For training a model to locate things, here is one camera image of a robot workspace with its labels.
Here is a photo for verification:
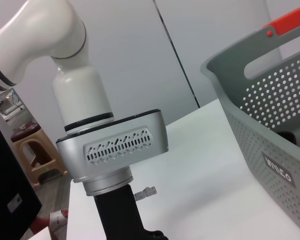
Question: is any beige plastic stool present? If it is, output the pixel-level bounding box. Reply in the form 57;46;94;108
10;122;69;188

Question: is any orange basket carry handle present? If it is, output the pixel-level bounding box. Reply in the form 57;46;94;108
262;4;300;37

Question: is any black computer tower case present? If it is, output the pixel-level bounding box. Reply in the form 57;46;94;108
0;112;43;240

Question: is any grey perforated plastic storage basket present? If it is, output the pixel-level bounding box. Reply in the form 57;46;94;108
199;24;300;236

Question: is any metal plug on left gripper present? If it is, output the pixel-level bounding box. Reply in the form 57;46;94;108
133;186;158;201

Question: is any thin dark wall cable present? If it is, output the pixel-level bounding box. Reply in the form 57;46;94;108
153;0;201;109

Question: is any dark clay small teacup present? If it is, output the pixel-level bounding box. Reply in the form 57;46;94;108
276;129;297;146

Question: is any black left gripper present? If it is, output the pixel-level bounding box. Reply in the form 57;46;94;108
94;184;170;240

